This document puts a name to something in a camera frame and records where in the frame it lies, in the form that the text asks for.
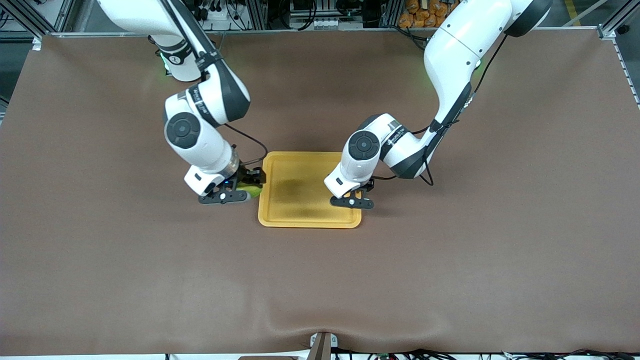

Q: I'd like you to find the yellow plastic tray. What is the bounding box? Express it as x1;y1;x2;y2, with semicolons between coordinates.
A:
258;151;362;229

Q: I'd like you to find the bag of orange items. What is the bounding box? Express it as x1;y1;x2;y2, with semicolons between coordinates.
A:
398;0;460;29

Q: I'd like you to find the white power strip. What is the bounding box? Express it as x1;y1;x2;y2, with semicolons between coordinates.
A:
199;0;241;24

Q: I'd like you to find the brown table mat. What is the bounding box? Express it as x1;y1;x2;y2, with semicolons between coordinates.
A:
0;29;640;357

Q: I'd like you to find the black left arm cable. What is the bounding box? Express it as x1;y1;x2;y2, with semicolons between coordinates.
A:
372;34;509;187

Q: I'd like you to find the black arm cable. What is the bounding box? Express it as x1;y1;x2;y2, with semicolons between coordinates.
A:
372;34;509;187
160;0;270;168

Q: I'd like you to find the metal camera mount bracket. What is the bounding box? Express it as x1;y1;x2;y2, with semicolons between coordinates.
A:
310;332;339;360

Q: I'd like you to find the aluminium frame post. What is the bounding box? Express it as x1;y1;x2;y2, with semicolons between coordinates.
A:
0;0;76;41
597;0;640;41

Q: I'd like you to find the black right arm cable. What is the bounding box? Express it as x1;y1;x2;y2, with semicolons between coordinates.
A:
160;0;270;168

